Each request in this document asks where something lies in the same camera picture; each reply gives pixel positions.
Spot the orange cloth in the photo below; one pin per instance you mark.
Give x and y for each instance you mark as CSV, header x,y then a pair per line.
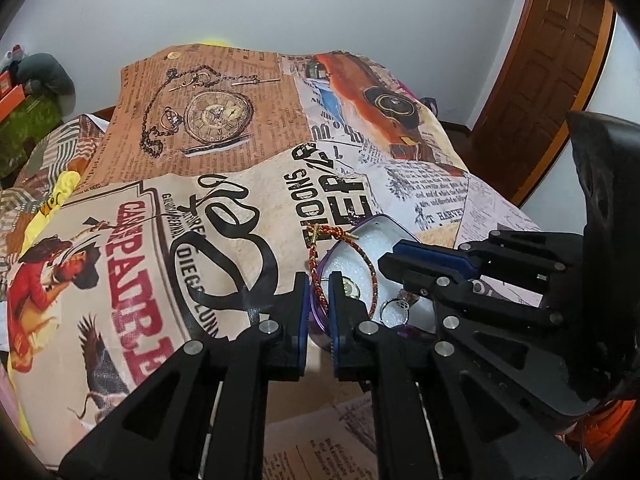
x,y
602,430

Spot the patterned quilt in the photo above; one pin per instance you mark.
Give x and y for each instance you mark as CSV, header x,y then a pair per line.
x,y
50,145

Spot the printed newspaper-pattern blanket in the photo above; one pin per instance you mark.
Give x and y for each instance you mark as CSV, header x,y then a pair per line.
x,y
240,160

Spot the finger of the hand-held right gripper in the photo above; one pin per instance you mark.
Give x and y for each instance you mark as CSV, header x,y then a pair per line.
x,y
425,272
432,255

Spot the purple heart-shaped tin box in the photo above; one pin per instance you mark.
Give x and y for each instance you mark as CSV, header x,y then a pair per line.
x,y
365,245

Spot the dark bag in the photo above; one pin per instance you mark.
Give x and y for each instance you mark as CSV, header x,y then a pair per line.
x,y
430,106

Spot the round gold pendant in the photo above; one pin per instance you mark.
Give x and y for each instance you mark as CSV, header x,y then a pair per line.
x,y
351,290

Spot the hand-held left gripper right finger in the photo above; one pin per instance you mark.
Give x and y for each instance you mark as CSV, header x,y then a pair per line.
x,y
336,322

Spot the wooden door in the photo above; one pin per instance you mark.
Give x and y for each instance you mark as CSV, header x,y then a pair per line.
x,y
545,70

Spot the yellow cloth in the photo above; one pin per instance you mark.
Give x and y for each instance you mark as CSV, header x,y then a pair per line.
x,y
57,195

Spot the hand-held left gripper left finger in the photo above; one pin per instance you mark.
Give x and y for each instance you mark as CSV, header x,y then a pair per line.
x,y
300,322

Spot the orange box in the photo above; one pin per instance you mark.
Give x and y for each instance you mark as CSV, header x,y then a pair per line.
x,y
10,95

